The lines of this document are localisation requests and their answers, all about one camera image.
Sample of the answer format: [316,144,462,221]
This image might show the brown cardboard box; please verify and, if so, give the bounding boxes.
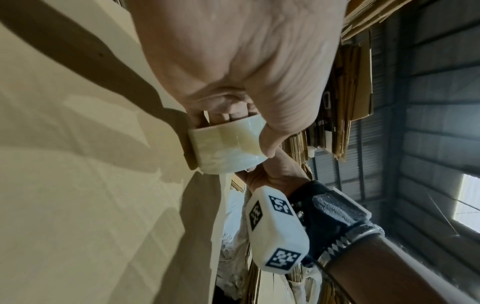
[0,0,230,304]

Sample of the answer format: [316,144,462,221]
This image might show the stacks of flat cardboard bundles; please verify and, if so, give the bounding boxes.
[300,0,414,173]

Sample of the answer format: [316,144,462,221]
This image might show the black right wrist band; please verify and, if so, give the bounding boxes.
[288,180,372,268]

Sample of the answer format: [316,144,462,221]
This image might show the silver bracelet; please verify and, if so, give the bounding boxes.
[314,222,386,268]

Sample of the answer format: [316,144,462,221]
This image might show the person's right hand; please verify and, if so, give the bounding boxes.
[236,148,313,197]

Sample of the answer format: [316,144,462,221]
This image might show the person's right forearm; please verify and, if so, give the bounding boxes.
[322,237,480,304]

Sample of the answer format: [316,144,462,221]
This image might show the person's left hand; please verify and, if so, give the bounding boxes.
[123,0,350,158]

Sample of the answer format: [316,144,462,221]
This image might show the clear tape roll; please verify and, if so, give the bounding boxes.
[187,114,270,175]

